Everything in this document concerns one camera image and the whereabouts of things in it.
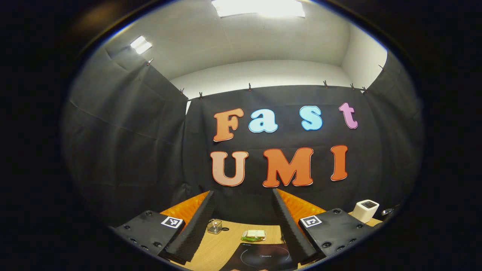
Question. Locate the large ceiling light panel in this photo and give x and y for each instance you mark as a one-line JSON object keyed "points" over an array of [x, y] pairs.
{"points": [[260, 7]]}

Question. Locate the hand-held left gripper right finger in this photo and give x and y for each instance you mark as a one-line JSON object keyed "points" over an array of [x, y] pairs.
{"points": [[290, 229]]}

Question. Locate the white toaster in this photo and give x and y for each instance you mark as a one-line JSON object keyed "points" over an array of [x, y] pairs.
{"points": [[364, 212]]}

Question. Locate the row of small cloth clips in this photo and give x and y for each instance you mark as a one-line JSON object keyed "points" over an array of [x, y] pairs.
{"points": [[249, 87]]}

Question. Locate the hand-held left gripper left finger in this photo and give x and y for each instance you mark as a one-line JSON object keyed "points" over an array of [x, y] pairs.
{"points": [[196, 229]]}

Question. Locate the black backdrop cloth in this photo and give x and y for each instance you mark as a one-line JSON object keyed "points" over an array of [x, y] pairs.
{"points": [[131, 150]]}

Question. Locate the sandwich on small plate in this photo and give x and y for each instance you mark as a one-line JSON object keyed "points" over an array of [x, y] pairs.
{"points": [[254, 235]]}

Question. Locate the black induction cooktop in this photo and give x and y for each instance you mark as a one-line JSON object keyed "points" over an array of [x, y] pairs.
{"points": [[260, 258]]}

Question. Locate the small ceiling light panel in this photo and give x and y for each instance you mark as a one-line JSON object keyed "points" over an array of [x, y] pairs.
{"points": [[141, 45]]}

